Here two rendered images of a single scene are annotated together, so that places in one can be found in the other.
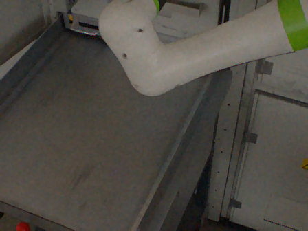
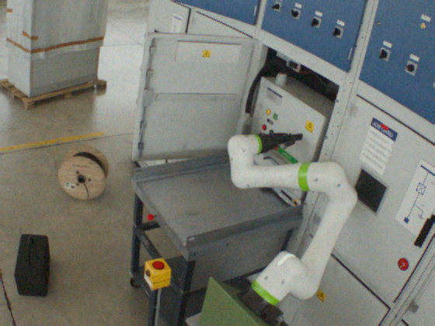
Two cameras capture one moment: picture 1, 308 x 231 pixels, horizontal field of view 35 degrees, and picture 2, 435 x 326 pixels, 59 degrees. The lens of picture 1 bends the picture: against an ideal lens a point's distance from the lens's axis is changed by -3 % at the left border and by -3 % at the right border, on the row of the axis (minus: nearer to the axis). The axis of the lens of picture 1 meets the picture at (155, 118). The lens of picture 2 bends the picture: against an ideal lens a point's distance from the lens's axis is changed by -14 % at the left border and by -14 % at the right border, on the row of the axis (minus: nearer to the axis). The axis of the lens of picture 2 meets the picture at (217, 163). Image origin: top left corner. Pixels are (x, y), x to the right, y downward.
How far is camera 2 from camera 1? 1.02 m
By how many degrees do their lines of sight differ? 28
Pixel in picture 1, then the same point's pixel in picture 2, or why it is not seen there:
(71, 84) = (220, 182)
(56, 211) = (168, 217)
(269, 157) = not seen: hidden behind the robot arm
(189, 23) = not seen: hidden behind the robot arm
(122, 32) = (234, 147)
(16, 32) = (213, 147)
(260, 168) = not seen: hidden behind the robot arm
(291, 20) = (301, 171)
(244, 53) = (279, 179)
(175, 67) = (249, 175)
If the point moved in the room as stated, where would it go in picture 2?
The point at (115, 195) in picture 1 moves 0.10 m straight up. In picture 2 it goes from (198, 227) to (201, 210)
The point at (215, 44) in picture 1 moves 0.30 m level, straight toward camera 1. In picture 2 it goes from (269, 171) to (220, 194)
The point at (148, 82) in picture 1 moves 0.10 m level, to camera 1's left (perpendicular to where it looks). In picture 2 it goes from (236, 177) to (217, 167)
